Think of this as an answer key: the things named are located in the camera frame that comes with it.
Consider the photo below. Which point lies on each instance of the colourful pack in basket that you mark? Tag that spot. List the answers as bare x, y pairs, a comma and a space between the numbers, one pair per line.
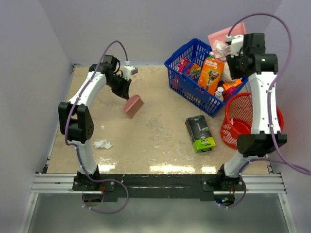
194, 70

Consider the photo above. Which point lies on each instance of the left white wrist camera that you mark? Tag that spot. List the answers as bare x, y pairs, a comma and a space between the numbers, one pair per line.
129, 70

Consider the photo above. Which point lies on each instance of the blue plastic basket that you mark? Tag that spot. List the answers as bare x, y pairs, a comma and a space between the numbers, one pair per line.
196, 51

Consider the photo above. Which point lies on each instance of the red mesh waste basket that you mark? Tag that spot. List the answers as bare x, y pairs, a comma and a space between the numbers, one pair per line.
238, 119

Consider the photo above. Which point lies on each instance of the pink hand brush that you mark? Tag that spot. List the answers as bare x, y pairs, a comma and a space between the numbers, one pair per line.
132, 106

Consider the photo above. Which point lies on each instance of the magenta box in basket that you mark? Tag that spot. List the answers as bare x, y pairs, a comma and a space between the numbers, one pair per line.
228, 93

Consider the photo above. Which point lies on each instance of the pink box in basket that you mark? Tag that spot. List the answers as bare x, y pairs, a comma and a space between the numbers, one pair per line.
183, 63

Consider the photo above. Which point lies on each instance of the orange box in basket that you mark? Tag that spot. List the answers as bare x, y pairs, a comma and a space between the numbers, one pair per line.
233, 83

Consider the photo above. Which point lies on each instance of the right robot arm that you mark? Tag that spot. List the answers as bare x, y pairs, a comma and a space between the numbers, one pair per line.
265, 133

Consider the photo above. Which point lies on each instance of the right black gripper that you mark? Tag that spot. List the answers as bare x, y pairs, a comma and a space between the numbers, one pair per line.
235, 74

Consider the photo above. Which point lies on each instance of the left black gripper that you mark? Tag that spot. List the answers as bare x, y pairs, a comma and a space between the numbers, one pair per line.
123, 92

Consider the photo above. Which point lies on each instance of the black green razor box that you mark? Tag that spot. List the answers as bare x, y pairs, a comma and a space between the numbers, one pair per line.
200, 135

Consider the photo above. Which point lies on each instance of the white pump bottle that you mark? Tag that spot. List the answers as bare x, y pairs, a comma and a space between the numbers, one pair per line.
219, 94

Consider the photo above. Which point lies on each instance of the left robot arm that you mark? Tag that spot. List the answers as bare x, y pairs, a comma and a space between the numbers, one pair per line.
75, 120

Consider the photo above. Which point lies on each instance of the white plastic bag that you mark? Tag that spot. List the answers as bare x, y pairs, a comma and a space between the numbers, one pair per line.
226, 76

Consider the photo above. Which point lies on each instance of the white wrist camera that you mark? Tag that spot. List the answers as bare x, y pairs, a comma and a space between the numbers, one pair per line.
235, 43
129, 70

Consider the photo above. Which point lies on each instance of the orange razor package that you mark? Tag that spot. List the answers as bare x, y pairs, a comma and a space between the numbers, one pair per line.
210, 74

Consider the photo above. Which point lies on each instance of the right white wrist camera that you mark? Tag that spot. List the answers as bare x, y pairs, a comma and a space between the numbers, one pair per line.
235, 43

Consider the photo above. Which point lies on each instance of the long paper scrap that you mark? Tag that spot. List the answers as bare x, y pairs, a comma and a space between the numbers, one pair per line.
220, 50

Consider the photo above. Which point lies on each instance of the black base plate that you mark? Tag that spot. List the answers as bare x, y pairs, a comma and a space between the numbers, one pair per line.
158, 186

